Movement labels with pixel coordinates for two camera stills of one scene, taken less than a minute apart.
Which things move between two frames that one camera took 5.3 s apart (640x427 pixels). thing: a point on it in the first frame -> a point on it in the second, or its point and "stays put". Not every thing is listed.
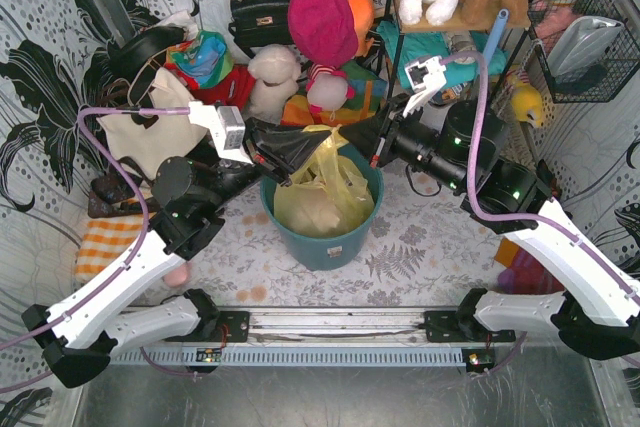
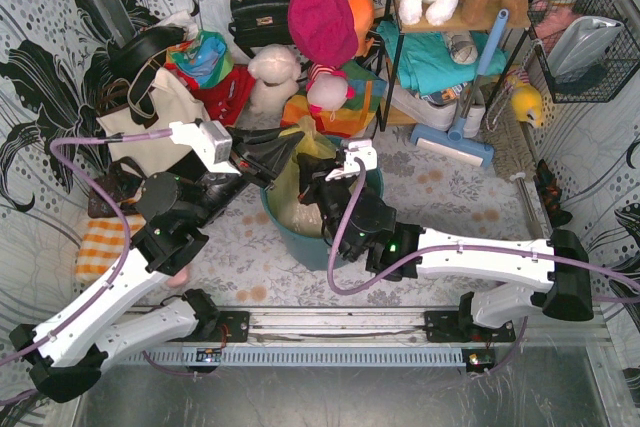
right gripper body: (382, 134) -> (320, 179)
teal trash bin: (330, 253) stays put
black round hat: (123, 60) stays put
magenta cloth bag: (321, 22) stays put
